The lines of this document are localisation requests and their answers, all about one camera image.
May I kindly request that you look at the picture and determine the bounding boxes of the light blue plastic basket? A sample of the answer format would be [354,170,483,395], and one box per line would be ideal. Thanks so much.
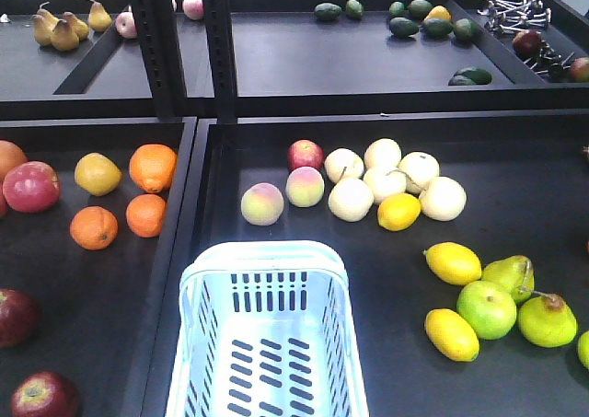
[166,240,369,416]

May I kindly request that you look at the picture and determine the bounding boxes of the dark red apple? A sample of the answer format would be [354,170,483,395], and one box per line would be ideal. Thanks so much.
[1,288,42,348]
[11,371,81,417]

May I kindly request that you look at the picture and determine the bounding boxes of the round orange behind apples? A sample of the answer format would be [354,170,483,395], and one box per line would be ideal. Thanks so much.
[0,140,28,180]

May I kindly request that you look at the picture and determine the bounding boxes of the right pink green peach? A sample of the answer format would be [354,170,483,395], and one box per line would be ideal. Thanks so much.
[285,166,325,208]

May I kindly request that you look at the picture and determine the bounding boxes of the pink green peach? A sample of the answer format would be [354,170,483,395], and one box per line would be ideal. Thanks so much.
[240,182,284,226]
[285,166,325,208]

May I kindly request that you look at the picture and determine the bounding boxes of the left pink green peach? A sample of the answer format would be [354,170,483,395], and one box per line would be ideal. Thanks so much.
[240,182,284,226]

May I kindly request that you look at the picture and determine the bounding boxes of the red apple beside peaches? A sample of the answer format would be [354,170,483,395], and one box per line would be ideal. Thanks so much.
[287,139,324,171]

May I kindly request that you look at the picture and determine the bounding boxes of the white pear front left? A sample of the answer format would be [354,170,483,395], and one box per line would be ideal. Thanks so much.
[328,178,374,222]

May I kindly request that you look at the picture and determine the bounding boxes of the white pear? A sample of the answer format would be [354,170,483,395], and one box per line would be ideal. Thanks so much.
[324,148,364,184]
[363,167,407,205]
[364,138,402,169]
[398,151,440,194]
[419,176,467,221]
[328,178,374,222]

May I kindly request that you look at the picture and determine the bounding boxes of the white pear rear left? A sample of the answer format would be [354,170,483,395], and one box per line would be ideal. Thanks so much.
[324,148,364,184]

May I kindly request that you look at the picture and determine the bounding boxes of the white pear centre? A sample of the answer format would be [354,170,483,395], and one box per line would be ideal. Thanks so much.
[363,167,407,205]

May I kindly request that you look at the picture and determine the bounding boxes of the white pear rear middle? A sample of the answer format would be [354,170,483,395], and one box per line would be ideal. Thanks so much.
[364,138,402,169]

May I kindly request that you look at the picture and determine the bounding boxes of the yellow lemon near pears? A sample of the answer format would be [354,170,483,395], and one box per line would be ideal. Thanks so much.
[377,193,422,231]

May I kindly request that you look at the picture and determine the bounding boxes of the white pear rear right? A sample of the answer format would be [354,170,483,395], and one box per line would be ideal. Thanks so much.
[398,151,440,194]

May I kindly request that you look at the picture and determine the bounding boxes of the large orange at edge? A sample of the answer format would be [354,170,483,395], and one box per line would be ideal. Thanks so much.
[129,144,178,193]

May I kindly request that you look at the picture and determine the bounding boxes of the white pear front right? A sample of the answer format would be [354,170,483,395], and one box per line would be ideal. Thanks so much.
[419,176,467,221]

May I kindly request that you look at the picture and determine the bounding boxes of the small orange right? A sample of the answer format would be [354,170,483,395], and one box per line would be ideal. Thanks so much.
[125,193,167,238]

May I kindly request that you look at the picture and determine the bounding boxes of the small orange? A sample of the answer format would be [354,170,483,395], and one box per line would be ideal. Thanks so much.
[125,193,167,238]
[69,206,119,250]

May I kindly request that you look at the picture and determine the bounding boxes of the upper yellow lemon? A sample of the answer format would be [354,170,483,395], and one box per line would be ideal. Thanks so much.
[422,241,482,286]

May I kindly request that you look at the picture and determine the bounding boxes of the dark green avocado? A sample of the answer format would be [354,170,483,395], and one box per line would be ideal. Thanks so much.
[314,2,342,22]

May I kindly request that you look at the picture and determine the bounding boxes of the yellow round citrus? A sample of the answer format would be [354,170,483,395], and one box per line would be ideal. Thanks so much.
[75,152,122,196]

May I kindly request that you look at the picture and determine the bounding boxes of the black wooden display stand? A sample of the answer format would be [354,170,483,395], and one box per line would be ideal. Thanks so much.
[1,119,196,416]

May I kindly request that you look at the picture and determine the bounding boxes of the small orange left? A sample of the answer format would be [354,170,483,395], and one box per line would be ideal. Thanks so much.
[69,206,119,250]

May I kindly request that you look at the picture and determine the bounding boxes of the lower yellow lemon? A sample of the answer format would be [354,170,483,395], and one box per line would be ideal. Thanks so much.
[424,308,479,362]

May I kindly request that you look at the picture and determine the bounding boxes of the pink apple far back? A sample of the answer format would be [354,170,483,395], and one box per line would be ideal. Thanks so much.
[182,0,204,20]

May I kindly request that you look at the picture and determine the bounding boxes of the green apple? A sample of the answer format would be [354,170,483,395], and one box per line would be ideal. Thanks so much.
[456,280,517,340]

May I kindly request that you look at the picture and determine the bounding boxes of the green pear upper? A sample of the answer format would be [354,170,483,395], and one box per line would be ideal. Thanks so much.
[481,255,535,305]

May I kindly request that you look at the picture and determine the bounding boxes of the green pear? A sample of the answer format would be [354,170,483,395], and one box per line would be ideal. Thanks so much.
[481,255,535,305]
[516,285,578,348]

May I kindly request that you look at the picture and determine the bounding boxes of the pink apple on back tray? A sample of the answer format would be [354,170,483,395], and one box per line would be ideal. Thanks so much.
[115,11,138,40]

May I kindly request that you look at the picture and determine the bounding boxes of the black back display tray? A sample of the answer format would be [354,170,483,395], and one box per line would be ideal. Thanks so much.
[1,0,588,120]

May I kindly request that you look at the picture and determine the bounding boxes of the brown yellow pear rear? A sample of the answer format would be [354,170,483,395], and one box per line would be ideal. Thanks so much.
[83,0,112,32]

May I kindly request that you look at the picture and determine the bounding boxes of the brown yellow pear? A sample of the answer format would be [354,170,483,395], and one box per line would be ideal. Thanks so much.
[50,19,79,52]
[31,2,58,47]
[83,0,112,32]

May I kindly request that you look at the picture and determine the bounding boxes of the smooth pink red apple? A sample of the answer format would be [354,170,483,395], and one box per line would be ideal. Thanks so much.
[2,161,61,214]

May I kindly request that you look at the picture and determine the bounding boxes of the green pear lower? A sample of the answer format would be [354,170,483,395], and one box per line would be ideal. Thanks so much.
[516,285,578,348]

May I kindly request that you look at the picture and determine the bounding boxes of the brown yellow pear front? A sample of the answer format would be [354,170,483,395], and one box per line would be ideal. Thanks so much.
[50,19,79,52]

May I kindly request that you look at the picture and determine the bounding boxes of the brown yellow pear left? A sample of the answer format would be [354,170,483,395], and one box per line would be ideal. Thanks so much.
[31,2,58,47]

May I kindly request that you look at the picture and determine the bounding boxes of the black perforated post right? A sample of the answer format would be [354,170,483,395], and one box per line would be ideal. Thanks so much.
[203,0,238,123]

